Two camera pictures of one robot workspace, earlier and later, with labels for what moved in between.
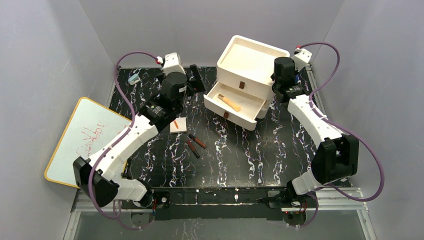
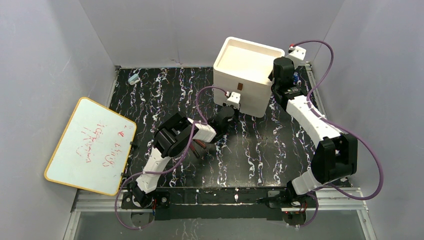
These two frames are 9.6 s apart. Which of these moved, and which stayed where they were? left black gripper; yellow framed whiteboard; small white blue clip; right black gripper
Moved: left black gripper
Stayed: small white blue clip; right black gripper; yellow framed whiteboard
